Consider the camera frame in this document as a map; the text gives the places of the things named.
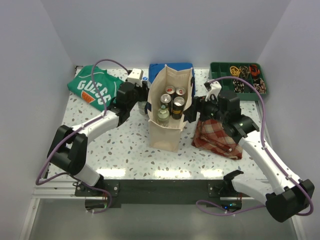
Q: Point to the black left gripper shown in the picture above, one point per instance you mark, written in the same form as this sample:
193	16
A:
143	90

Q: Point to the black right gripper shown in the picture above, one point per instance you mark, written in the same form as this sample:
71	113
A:
198	105

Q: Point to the beige canvas tote bag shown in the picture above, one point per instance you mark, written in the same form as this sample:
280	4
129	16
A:
161	137

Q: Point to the green cap soda bottle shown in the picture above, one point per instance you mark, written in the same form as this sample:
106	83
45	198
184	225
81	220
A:
142	108

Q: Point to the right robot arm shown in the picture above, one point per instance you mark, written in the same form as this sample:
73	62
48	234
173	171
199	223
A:
286	194

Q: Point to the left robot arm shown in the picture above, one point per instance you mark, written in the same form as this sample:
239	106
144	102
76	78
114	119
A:
68	150

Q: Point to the black can silver tab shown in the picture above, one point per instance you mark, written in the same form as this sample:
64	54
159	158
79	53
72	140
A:
178	107

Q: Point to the red tab can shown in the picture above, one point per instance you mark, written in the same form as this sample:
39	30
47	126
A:
170	90
180	92

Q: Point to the red plaid cloth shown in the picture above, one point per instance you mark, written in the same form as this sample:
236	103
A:
210	136

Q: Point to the green Guess t-shirt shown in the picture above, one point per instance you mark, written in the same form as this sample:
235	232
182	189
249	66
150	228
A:
95	86

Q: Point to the green compartment tray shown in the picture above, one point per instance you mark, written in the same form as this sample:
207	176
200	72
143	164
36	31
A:
243	78

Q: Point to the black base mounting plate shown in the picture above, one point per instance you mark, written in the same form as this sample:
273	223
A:
170	192

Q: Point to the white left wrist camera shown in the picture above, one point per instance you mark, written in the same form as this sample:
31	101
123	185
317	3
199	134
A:
135	76

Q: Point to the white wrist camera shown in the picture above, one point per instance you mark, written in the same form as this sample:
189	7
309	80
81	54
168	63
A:
135	76
213	87

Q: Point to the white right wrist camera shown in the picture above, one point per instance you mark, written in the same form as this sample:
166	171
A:
213	87

